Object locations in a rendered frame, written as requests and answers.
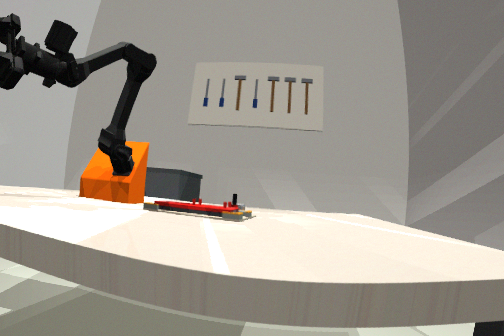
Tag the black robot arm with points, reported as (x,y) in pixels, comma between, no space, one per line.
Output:
(64,68)

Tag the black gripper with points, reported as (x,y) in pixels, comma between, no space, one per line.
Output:
(21,57)

